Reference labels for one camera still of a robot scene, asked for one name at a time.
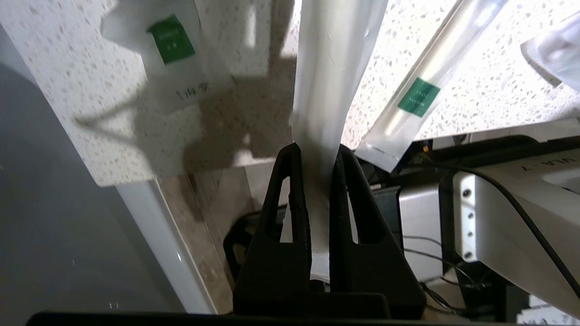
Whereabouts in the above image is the long clear toothbrush packet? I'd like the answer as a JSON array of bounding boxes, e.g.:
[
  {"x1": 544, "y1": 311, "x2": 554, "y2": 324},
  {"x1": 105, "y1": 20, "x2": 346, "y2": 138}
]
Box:
[{"x1": 290, "y1": 0, "x2": 389, "y2": 279}]

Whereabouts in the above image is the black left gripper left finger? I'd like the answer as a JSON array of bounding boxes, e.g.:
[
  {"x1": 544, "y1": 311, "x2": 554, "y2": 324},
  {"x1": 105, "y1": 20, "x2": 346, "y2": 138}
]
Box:
[{"x1": 233, "y1": 143, "x2": 313, "y2": 313}]

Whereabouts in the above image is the white bathtub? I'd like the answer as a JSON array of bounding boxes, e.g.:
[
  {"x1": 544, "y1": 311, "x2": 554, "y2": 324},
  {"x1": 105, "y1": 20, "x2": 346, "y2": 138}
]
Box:
[{"x1": 0, "y1": 23, "x2": 219, "y2": 316}]

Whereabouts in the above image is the white robot chassis housing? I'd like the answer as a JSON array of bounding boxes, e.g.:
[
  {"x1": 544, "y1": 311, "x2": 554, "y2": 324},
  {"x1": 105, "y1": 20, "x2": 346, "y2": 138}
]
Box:
[{"x1": 453, "y1": 154, "x2": 580, "y2": 318}]

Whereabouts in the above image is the long packet with green label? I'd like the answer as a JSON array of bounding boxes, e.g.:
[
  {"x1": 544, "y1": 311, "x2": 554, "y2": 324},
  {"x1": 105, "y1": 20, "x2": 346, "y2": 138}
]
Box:
[{"x1": 355, "y1": 0, "x2": 509, "y2": 173}]

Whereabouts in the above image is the black robot chassis cable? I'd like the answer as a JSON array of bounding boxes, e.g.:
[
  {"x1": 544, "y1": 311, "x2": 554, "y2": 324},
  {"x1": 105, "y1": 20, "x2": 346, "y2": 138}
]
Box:
[{"x1": 424, "y1": 162, "x2": 580, "y2": 300}]

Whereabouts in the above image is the folded sachet with green label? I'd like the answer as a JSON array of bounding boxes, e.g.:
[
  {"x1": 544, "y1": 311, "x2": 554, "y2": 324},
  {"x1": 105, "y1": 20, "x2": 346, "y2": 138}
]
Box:
[{"x1": 101, "y1": 0, "x2": 272, "y2": 115}]

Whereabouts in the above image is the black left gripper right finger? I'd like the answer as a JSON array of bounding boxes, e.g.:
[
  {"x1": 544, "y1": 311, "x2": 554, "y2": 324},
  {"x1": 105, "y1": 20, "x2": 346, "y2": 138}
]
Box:
[{"x1": 329, "y1": 145, "x2": 426, "y2": 317}]

